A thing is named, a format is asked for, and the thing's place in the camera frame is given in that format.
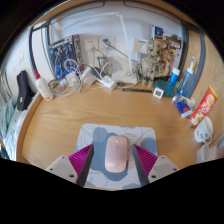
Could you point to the teal dish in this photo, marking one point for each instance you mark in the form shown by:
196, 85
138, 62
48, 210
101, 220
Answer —
167, 89

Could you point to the red chip can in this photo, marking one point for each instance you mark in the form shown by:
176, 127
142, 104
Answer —
204, 106

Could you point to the grey blue-patterned mouse pad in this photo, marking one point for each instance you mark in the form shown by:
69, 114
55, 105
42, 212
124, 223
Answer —
96, 133

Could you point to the white power strip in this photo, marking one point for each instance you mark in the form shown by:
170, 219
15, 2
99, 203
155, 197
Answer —
108, 82

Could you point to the white red-capped pump bottle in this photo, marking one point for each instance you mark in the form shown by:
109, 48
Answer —
44, 88

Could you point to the teal blanket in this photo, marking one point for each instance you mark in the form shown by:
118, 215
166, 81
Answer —
6, 116

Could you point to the colourful printed box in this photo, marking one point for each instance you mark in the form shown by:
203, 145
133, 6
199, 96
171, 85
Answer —
158, 31

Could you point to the clear plastic cup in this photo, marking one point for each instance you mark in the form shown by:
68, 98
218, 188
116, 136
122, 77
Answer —
203, 153

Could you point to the white wall switch plate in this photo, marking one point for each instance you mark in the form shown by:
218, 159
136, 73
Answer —
21, 59

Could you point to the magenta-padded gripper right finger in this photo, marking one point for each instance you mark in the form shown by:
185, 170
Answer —
163, 166

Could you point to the blue spray bottle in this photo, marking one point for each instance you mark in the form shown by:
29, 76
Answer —
186, 83

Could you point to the small white cube clock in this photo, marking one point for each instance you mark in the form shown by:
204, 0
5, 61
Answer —
158, 93

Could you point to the pink computer mouse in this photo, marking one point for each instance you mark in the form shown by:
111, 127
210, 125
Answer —
116, 155

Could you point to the tan robot model figure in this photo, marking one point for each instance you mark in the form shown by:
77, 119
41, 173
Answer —
151, 65

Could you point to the white wall socket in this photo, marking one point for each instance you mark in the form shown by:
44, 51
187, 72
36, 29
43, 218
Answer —
90, 44

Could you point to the black pen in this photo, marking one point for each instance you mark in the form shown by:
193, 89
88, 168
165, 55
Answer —
136, 90

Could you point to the robot model kit box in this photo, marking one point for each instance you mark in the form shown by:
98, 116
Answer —
61, 53

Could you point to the grey metal cup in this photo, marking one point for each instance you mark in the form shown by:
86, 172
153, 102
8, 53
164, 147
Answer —
104, 65

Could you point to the white charger block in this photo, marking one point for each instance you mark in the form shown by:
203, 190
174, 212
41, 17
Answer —
72, 80

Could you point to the white power adapter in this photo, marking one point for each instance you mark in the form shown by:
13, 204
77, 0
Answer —
88, 76

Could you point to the black bag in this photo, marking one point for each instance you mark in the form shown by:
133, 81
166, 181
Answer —
24, 90

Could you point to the white mug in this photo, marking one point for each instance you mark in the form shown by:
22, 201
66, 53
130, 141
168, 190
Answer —
203, 130

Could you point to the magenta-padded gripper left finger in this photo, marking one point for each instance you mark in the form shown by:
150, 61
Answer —
61, 167

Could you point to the blue white plaid quilt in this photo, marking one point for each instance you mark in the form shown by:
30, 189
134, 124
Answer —
13, 136

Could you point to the blue snack packet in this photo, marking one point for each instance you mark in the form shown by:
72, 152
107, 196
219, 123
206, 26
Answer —
183, 106

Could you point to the white desk lamp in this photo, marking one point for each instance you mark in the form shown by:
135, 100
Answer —
125, 78

